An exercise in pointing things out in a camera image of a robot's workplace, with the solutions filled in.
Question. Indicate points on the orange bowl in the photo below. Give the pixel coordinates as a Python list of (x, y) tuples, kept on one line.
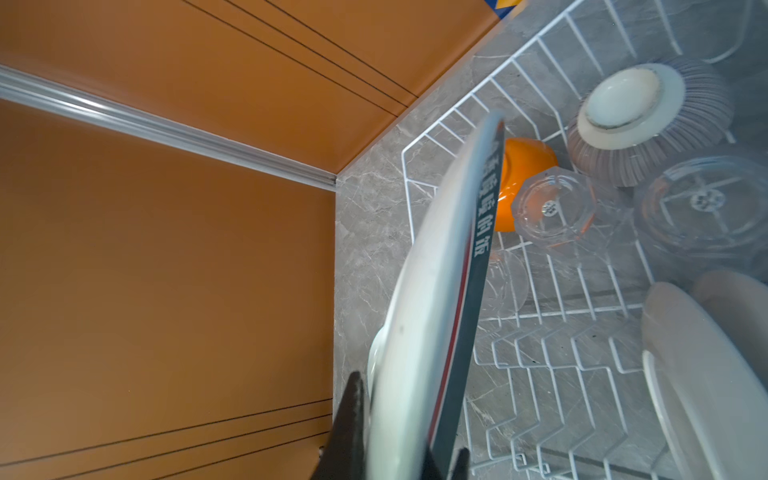
[(523, 158)]

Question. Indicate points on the large clear glass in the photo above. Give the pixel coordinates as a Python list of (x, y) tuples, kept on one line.
[(704, 210)]

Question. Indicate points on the plain white plate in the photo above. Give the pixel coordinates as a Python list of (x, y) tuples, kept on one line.
[(738, 304)]

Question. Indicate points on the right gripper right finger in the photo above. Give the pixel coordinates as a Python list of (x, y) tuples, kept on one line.
[(430, 470)]

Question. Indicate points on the clear faceted glass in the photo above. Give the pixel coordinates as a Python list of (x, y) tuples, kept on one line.
[(555, 208)]

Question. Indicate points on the white wire dish rack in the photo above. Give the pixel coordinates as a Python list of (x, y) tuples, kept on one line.
[(556, 391)]

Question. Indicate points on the striped bowl white base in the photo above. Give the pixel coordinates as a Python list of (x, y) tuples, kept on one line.
[(638, 117)]

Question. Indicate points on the clear plastic cup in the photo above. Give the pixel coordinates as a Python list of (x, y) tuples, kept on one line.
[(506, 287)]

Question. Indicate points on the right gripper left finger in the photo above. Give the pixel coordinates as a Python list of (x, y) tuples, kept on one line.
[(343, 456)]

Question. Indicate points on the dark green rimmed plate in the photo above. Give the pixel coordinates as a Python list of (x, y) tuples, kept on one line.
[(711, 406)]

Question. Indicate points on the green red rimmed plate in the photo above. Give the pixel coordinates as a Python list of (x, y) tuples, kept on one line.
[(420, 372)]

